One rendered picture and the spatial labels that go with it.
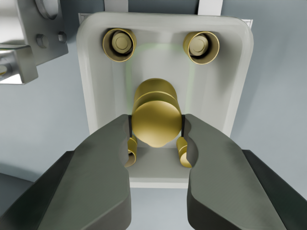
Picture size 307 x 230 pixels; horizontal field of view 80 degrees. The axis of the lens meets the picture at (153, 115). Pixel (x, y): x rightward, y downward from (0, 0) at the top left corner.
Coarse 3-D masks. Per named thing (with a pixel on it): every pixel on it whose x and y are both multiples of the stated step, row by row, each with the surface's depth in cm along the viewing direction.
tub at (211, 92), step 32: (96, 32) 19; (160, 32) 24; (224, 32) 19; (96, 64) 20; (128, 64) 26; (160, 64) 26; (192, 64) 26; (224, 64) 22; (96, 96) 21; (128, 96) 28; (192, 96) 28; (224, 96) 22; (96, 128) 22; (224, 128) 22; (160, 160) 30
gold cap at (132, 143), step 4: (132, 136) 30; (128, 140) 29; (132, 140) 30; (136, 140) 31; (128, 144) 28; (132, 144) 29; (136, 144) 30; (128, 148) 27; (132, 148) 28; (136, 148) 29; (128, 152) 30; (132, 152) 27; (136, 152) 29; (132, 156) 30; (136, 156) 28; (128, 160) 30; (132, 160) 29; (128, 164) 29; (132, 164) 28
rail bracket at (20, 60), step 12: (0, 48) 12; (12, 48) 12; (24, 48) 13; (0, 60) 12; (12, 60) 12; (24, 60) 13; (0, 72) 11; (12, 72) 13; (24, 72) 13; (36, 72) 14; (24, 84) 13
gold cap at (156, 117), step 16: (160, 80) 14; (144, 96) 12; (160, 96) 11; (176, 96) 15; (144, 112) 11; (160, 112) 11; (176, 112) 11; (144, 128) 12; (160, 128) 12; (176, 128) 12; (160, 144) 13
